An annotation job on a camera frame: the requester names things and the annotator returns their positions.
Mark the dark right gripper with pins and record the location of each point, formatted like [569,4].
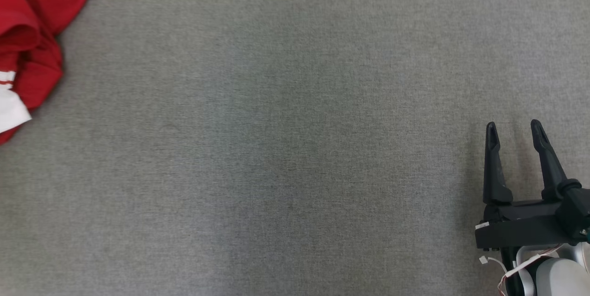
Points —
[521,227]

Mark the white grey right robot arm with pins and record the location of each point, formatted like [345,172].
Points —
[557,277]

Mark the grey fabric sofa seat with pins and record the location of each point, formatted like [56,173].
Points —
[276,148]

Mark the crumpled red jersey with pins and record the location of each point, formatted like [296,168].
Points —
[41,24]

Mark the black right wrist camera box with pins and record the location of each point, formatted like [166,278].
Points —
[576,208]

